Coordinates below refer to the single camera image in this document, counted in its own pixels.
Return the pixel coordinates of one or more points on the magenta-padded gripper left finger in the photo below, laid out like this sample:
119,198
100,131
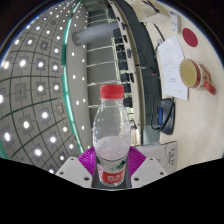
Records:
75,170

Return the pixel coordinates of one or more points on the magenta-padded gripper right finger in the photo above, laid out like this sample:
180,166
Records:
148,168

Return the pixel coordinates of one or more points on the clear red-capped water bottle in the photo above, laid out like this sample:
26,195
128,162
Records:
111,133

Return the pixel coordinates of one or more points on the group of ceiling lights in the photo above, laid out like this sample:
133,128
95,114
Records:
36,90

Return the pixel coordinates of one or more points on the long curved conference desk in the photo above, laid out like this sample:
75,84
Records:
143,66

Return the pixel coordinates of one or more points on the red and cream mug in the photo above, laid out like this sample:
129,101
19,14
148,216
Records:
193,75

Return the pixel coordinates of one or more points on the group of black office chairs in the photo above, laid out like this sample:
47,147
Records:
125,66

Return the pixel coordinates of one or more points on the white printed paper sheet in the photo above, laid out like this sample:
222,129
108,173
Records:
171,66

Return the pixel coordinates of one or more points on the flat round red coaster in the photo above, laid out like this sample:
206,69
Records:
190,37

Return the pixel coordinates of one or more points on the white remote control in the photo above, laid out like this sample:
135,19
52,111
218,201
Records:
175,21

